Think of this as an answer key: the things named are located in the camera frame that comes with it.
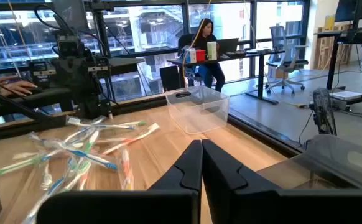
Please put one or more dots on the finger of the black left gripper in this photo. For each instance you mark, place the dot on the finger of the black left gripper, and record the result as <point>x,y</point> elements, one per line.
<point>98,105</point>
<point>66,77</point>

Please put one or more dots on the grey office chair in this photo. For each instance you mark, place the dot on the grey office chair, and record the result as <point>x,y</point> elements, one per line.
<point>288,59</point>

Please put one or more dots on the grey translucent plastic bin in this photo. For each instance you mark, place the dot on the grey translucent plastic bin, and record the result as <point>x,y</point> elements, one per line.
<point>339,161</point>

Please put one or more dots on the black laptop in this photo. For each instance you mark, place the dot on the black laptop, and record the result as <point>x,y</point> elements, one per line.
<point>227,46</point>

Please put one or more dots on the black pedestal cabinet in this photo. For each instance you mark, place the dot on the black pedestal cabinet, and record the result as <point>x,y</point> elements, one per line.
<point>170,77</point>

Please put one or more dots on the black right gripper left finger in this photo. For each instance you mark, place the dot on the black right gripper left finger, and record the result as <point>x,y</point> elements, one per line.
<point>174,205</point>

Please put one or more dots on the flat white box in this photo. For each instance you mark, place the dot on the flat white box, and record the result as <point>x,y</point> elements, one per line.
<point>346,95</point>

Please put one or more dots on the green wrapped toothbrush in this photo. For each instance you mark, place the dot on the green wrapped toothbrush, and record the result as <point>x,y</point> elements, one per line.
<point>141,124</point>
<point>13,168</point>
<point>92,141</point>

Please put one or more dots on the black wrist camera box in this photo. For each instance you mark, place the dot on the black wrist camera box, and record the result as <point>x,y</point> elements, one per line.
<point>68,47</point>

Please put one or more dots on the small white box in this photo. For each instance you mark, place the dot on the small white box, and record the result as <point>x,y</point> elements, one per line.
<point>192,56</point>

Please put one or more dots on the blue wrapped toothbrush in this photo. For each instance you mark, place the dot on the blue wrapped toothbrush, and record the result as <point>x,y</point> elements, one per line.
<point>84,154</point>
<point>106,126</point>
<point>84,132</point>
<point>53,185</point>

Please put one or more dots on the black monitor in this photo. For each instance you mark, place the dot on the black monitor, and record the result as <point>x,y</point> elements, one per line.
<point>349,11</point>

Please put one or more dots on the person's hand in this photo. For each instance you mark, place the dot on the person's hand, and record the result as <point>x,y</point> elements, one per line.
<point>0,80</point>
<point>13,88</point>

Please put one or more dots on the clear plastic bin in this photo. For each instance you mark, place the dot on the clear plastic bin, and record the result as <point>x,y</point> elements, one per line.
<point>199,121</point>

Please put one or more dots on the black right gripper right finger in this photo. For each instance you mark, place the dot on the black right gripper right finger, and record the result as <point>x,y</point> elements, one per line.
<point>237,202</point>

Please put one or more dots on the wooden pallet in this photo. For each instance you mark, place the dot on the wooden pallet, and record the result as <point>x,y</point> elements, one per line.
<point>324,53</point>

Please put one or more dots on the person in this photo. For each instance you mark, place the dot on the person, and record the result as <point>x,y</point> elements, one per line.
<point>204,40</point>

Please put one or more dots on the red box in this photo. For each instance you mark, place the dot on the red box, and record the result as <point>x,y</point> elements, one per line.
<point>200,55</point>

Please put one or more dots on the black floor fan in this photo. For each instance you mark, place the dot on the black floor fan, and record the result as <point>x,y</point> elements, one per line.
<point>324,112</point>

